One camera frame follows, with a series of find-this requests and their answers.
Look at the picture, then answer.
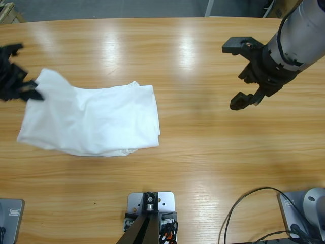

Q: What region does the thin twisted cable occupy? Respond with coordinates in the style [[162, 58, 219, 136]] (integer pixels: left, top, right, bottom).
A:
[[253, 230, 290, 244]]

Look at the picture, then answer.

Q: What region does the orange and black cable bunch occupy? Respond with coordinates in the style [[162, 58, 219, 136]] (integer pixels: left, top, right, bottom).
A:
[[159, 220, 180, 244]]

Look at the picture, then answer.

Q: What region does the dark camera post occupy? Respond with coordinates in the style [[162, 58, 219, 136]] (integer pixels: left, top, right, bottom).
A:
[[118, 192, 160, 244]]

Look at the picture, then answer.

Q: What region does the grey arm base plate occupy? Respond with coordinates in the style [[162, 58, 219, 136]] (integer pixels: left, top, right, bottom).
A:
[[277, 190, 325, 240], [0, 198, 25, 244]]

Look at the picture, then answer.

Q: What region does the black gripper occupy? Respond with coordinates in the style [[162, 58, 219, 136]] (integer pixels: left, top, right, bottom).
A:
[[230, 45, 303, 111], [0, 47, 45, 103]]

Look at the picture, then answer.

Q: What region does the white slanted leg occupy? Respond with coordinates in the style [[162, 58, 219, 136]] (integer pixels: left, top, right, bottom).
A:
[[263, 0, 276, 18]]

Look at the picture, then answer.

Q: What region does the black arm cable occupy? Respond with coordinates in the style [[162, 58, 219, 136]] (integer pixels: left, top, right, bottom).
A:
[[276, 11, 305, 66]]

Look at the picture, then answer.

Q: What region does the white t-shirt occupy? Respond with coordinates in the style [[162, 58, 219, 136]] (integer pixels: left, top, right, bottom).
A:
[[17, 68, 161, 157]]

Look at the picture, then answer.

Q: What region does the white upright pole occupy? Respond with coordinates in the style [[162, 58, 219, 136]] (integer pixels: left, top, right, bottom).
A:
[[204, 0, 216, 17]]

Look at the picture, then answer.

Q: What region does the long black cable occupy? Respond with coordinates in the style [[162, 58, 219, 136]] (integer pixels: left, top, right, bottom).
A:
[[219, 187, 280, 244]]

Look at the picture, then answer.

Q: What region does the thin black wire bundle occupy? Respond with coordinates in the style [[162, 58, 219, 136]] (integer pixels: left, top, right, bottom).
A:
[[289, 222, 325, 244]]

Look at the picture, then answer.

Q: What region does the brown cardboard box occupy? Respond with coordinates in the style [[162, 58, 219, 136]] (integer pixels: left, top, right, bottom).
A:
[[269, 0, 293, 18]]

